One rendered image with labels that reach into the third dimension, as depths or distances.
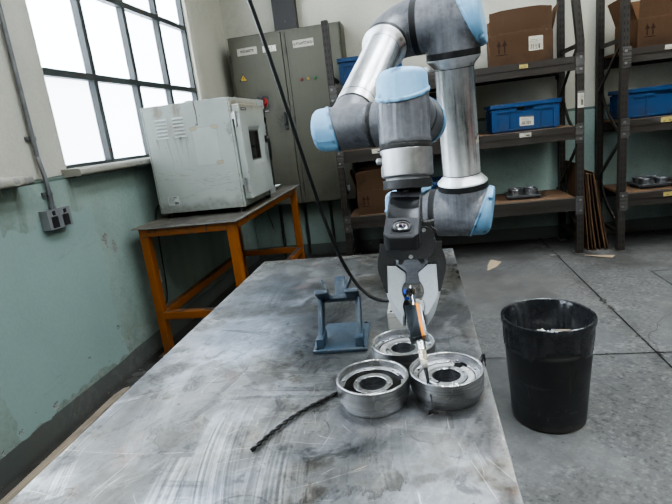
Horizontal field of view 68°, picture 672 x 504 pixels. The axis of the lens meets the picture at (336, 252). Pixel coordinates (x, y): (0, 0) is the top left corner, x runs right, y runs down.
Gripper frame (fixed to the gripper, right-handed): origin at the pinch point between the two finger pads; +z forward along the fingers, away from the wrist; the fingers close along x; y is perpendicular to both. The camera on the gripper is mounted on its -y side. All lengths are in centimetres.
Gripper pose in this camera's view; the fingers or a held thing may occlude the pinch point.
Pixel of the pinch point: (414, 317)
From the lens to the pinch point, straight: 74.2
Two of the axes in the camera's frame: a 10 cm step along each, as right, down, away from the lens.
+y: 1.9, -1.2, 9.7
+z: 0.7, 9.9, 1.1
